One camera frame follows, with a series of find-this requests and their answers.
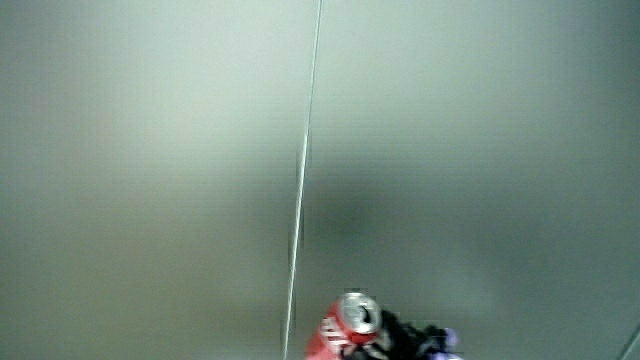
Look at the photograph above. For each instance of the person's right hand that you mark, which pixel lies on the person's right hand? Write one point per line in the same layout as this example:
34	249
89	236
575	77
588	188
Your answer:
406	340

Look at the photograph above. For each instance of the red cola can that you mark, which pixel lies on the red cola can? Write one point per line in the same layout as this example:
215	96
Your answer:
334	334

